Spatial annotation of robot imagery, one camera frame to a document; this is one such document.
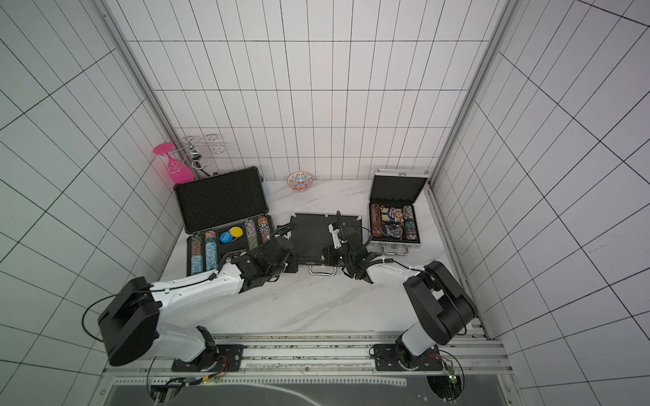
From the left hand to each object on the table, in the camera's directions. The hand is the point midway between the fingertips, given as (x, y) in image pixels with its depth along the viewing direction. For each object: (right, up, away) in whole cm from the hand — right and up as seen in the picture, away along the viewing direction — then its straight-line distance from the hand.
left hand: (292, 260), depth 86 cm
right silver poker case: (+40, +11, +17) cm, 44 cm away
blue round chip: (-27, +7, +9) cm, 29 cm away
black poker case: (-31, +15, +14) cm, 38 cm away
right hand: (+12, +4, +6) cm, 14 cm away
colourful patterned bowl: (-1, +30, +32) cm, 44 cm away
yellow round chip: (-24, +9, +11) cm, 27 cm away
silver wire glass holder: (-38, +40, +7) cm, 55 cm away
